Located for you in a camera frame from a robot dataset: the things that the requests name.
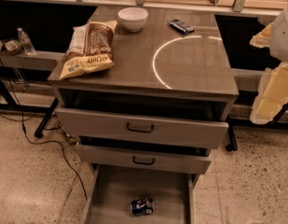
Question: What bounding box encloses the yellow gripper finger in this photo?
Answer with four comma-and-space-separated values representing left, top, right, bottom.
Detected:
250, 22, 273, 49
250, 62, 288, 125

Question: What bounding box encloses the blue pepsi can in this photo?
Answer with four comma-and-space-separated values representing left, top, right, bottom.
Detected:
130, 198, 154, 215

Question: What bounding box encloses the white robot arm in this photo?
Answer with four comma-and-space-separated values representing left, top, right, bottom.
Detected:
250, 5, 288, 125

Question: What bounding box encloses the top grey drawer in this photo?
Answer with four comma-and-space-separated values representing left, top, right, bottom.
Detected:
56, 108, 228, 148

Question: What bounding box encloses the grey drawer cabinet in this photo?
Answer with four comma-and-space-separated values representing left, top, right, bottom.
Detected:
47, 5, 240, 185

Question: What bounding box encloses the middle grey drawer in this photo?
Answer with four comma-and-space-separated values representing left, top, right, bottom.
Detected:
75, 144, 211, 175

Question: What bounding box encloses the bottom open grey drawer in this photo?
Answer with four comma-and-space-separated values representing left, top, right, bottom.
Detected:
80, 165, 195, 224

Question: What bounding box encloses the right grey bench shelf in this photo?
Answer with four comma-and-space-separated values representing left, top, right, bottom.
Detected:
232, 68, 263, 91

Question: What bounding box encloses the grey bench shelf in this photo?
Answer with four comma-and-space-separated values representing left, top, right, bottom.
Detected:
232, 68, 263, 91
0, 51, 64, 72

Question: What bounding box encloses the white ceramic bowl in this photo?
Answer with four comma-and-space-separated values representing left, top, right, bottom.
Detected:
118, 7, 148, 33

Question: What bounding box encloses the yellow brown chip bag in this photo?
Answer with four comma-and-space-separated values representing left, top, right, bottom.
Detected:
59, 21, 117, 80

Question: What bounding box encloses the left grey bench shelf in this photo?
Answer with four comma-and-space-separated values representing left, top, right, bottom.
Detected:
0, 51, 64, 72

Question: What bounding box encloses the clear plastic water bottle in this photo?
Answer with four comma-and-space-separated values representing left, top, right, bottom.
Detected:
18, 28, 35, 55

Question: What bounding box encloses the black floor cable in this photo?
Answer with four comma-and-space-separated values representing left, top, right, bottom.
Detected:
0, 47, 89, 202

